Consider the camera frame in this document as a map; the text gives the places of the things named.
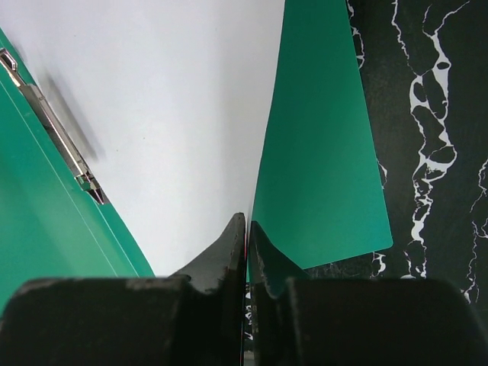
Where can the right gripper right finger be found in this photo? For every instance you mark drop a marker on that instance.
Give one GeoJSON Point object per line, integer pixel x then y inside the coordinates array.
{"type": "Point", "coordinates": [298, 320]}

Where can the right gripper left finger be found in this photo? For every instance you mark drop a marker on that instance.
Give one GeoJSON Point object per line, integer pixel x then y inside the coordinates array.
{"type": "Point", "coordinates": [192, 317]}

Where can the green file folder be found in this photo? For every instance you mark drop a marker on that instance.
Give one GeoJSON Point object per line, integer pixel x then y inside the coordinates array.
{"type": "Point", "coordinates": [317, 195]}

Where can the white paper sheet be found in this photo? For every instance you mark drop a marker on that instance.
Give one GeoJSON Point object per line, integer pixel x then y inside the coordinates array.
{"type": "Point", "coordinates": [168, 102]}

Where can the metal folder binding clasp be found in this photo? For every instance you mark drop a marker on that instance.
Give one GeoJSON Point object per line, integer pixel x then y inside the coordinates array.
{"type": "Point", "coordinates": [57, 133]}

